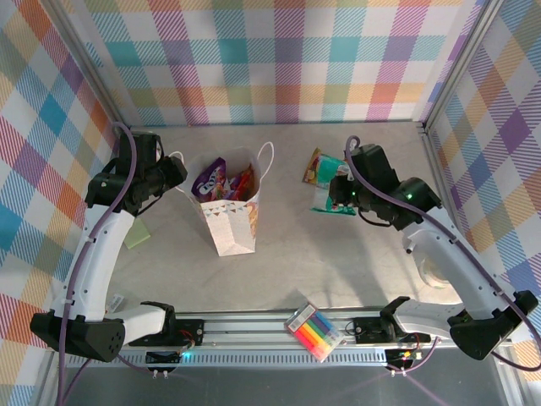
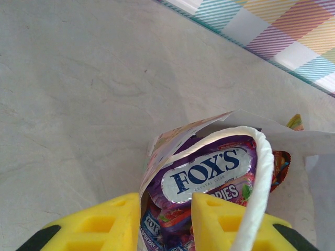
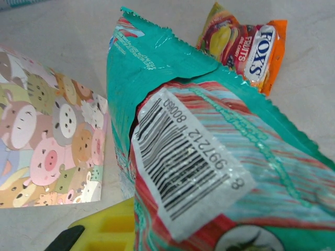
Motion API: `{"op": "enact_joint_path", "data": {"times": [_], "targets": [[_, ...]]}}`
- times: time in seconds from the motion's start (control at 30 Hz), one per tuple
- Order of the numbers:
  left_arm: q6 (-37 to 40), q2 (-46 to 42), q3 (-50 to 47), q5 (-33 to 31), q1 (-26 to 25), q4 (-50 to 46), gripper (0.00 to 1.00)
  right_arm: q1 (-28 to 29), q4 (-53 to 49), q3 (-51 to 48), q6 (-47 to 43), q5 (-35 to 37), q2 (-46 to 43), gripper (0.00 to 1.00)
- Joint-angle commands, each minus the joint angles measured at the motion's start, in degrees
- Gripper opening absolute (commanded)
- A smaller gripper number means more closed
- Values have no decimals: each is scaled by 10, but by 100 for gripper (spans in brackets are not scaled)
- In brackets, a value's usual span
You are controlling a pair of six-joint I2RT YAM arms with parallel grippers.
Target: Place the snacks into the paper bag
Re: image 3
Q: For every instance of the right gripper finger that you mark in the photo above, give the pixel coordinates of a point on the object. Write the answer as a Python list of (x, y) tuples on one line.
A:
[(110, 230)]

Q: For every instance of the animal print paper bag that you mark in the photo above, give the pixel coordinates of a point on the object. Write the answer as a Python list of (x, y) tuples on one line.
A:
[(52, 146)]

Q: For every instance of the teal striped candy bag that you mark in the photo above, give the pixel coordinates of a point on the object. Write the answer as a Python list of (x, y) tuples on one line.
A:
[(209, 146)]

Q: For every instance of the orange fruits candy bag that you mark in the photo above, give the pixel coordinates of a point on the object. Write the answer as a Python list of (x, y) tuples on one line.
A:
[(243, 49)]

